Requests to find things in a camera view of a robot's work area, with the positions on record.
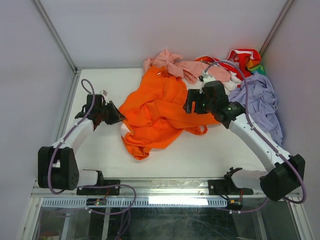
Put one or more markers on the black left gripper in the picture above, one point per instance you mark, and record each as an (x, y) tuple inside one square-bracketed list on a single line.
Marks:
[(117, 115)]

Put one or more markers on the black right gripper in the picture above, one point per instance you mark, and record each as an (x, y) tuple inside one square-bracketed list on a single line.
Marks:
[(194, 95)]

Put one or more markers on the orange zip jacket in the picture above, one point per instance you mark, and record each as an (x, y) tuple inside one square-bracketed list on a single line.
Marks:
[(154, 114)]

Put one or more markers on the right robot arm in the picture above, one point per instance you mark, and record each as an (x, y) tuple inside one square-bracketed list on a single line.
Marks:
[(283, 172)]

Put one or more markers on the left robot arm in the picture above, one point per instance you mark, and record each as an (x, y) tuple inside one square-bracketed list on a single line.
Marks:
[(57, 166)]

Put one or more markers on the pink garment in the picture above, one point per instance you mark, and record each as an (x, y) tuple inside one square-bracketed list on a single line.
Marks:
[(175, 66)]

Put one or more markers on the red white garment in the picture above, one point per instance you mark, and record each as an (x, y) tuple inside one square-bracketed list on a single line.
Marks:
[(230, 73)]

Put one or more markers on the lavender shirt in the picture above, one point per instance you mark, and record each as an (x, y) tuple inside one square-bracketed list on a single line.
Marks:
[(262, 104)]

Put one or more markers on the rainbow coloured cloth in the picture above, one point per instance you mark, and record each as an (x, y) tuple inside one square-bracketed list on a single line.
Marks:
[(254, 65)]

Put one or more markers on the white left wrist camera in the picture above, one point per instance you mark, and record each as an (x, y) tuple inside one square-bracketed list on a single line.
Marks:
[(104, 94)]

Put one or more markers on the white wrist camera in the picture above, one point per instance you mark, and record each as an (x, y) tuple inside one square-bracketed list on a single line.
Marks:
[(203, 77), (104, 94)]

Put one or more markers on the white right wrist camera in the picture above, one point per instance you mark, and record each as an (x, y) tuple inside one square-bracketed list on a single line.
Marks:
[(203, 77)]

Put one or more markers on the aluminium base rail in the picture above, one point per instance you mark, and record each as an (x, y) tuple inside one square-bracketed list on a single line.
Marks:
[(145, 187)]

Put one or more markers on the slotted cable duct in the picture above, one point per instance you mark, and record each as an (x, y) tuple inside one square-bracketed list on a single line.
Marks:
[(139, 202)]

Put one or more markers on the right aluminium frame post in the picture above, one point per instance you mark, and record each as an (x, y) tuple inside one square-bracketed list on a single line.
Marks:
[(276, 25)]

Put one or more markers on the aluminium frame post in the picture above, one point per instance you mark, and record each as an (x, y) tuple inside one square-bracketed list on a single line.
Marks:
[(54, 34), (276, 25)]

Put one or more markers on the left aluminium frame post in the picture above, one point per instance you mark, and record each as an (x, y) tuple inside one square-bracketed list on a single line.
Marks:
[(54, 34)]

